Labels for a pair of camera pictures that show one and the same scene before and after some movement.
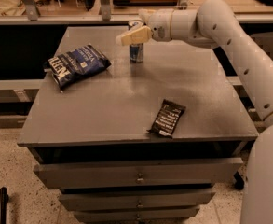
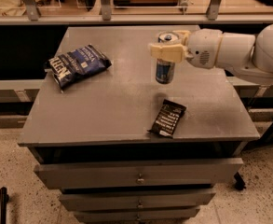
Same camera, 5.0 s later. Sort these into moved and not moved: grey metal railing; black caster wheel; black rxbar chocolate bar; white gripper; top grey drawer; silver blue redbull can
Moved: silver blue redbull can; white gripper
Not moved: top grey drawer; black rxbar chocolate bar; grey metal railing; black caster wheel
